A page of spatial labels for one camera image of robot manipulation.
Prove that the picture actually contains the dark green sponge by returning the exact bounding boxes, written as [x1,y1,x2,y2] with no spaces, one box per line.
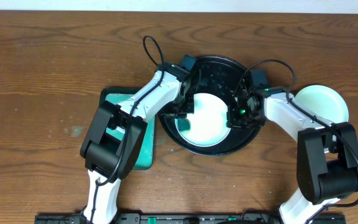
[177,118,191,132]

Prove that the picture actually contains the white plate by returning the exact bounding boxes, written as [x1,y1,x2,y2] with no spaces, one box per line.
[178,93,231,147]

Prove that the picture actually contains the light green plate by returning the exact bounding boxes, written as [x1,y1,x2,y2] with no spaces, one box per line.
[295,85,349,123]

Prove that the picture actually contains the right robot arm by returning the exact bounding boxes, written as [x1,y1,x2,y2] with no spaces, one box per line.
[227,87,358,223]

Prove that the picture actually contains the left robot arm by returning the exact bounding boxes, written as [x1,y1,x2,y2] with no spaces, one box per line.
[80,62,193,223]

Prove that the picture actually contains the black round tray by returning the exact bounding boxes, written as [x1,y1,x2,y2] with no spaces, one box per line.
[158,55,260,156]

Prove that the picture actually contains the green rectangular soapy tray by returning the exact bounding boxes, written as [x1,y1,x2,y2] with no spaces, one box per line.
[99,87,156,170]

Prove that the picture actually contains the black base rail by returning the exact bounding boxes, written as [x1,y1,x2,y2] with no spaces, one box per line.
[34,207,346,224]

